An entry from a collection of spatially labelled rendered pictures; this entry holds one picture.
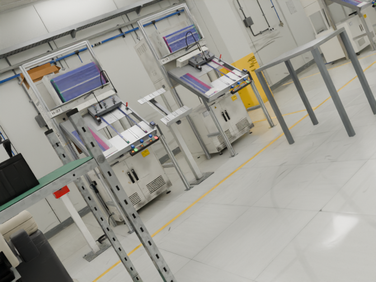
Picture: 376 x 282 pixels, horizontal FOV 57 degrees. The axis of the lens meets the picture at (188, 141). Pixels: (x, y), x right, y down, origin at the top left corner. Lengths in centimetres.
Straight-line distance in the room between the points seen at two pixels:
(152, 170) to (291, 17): 565
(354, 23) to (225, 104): 333
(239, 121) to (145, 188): 155
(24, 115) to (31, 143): 39
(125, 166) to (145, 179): 27
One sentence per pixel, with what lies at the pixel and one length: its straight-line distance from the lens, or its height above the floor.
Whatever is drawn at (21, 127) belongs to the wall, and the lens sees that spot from 523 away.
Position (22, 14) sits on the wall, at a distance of 569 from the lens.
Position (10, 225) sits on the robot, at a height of 79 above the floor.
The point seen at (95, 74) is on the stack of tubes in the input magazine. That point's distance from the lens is 395.
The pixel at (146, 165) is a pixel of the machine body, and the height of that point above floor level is 41.
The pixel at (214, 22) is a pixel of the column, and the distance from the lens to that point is 629.
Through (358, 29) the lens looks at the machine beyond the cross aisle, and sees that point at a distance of 708.
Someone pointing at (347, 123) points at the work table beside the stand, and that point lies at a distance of 308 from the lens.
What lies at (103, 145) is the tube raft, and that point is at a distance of 346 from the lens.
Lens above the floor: 102
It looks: 9 degrees down
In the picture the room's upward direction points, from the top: 28 degrees counter-clockwise
